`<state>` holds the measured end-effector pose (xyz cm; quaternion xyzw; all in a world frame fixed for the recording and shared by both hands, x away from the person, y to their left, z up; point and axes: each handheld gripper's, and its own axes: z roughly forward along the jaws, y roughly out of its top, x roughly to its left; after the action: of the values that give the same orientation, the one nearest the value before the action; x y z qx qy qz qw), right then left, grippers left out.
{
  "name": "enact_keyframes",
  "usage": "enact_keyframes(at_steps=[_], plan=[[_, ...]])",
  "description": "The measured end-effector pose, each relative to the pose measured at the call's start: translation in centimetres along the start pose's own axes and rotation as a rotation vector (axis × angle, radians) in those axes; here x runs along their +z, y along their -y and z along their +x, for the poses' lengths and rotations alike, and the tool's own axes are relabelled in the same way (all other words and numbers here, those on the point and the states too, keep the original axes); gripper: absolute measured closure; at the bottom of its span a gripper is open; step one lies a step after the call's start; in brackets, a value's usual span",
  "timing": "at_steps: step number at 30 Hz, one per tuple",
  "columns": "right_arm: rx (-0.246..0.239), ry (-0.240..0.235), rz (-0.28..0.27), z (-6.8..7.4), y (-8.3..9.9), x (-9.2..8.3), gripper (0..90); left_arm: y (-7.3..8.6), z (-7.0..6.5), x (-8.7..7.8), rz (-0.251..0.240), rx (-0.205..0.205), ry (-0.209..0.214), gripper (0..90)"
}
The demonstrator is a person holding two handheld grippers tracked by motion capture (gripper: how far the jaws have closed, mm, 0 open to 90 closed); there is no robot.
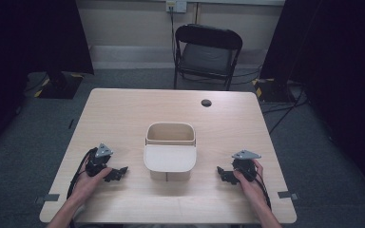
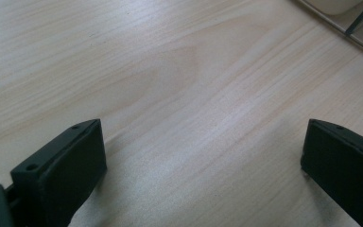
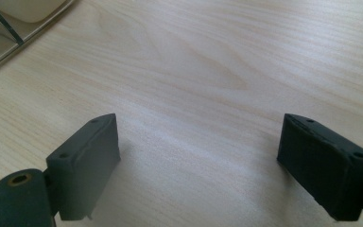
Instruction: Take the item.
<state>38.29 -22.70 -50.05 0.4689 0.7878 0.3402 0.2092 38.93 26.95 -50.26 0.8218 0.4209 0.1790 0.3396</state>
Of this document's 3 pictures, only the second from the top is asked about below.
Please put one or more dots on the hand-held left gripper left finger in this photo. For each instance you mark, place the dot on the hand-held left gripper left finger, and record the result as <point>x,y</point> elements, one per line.
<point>63,173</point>

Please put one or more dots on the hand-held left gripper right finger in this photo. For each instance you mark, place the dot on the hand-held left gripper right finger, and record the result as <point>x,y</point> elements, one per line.
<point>343,167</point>

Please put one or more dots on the dark metal bar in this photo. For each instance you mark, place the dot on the dark metal bar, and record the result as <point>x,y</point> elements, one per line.
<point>360,19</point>

